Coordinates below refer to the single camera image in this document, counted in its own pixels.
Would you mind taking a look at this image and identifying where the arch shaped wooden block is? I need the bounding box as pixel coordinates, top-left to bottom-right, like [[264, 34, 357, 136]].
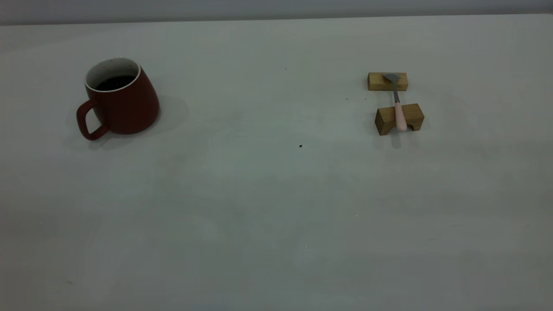
[[375, 103, 425, 136]]

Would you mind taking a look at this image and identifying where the red ceramic mug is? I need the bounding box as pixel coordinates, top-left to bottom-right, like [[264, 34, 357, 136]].
[[76, 57, 160, 141]]

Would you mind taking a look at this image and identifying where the flat rectangular wooden block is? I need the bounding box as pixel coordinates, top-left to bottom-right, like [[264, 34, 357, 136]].
[[368, 72, 408, 91]]

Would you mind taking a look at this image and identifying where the pink handled metal spoon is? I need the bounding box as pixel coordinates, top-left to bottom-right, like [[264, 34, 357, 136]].
[[383, 73, 408, 132]]

